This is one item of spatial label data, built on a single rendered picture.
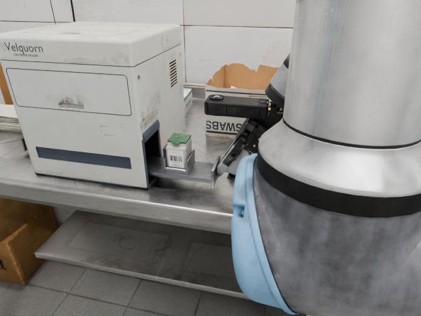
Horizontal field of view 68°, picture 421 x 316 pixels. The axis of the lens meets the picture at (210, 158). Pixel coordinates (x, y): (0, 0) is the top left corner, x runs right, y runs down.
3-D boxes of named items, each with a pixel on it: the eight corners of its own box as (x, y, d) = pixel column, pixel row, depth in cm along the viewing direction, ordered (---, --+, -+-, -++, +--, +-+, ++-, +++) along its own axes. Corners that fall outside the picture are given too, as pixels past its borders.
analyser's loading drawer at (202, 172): (119, 175, 67) (116, 154, 64) (133, 161, 72) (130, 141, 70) (213, 188, 63) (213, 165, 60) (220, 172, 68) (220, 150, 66)
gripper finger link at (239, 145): (227, 170, 58) (253, 135, 54) (220, 166, 58) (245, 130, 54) (231, 158, 63) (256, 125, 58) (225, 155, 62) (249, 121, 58)
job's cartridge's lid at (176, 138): (165, 144, 62) (165, 142, 61) (173, 135, 66) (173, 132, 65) (184, 146, 61) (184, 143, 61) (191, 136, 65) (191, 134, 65)
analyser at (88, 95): (32, 175, 71) (-13, 34, 57) (97, 128, 94) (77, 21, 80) (160, 192, 65) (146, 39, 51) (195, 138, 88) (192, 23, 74)
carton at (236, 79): (203, 136, 89) (202, 84, 82) (222, 105, 114) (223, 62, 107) (291, 145, 84) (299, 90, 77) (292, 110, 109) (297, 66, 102)
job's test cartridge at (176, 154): (167, 171, 65) (165, 143, 62) (175, 160, 69) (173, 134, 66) (186, 173, 64) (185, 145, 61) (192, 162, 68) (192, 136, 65)
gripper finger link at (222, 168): (234, 195, 62) (260, 163, 58) (209, 179, 62) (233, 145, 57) (237, 187, 65) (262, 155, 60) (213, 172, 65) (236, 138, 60)
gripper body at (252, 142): (268, 170, 57) (311, 119, 51) (228, 145, 57) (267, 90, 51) (270, 151, 64) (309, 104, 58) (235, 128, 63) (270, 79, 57)
